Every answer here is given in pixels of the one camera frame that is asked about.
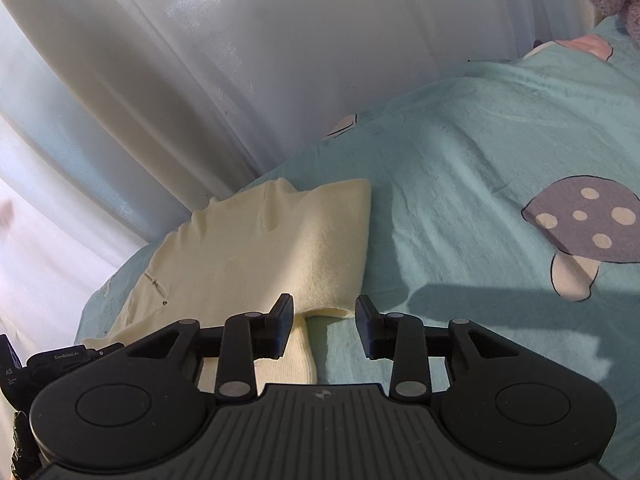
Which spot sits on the white sheer curtain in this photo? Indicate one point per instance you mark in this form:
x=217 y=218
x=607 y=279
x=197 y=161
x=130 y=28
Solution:
x=119 y=118

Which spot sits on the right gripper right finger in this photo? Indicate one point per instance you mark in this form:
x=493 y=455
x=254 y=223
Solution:
x=399 y=338

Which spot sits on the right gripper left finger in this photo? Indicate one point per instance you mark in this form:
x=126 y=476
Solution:
x=248 y=337

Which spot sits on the cream knit sweater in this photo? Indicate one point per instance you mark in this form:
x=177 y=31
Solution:
x=240 y=255

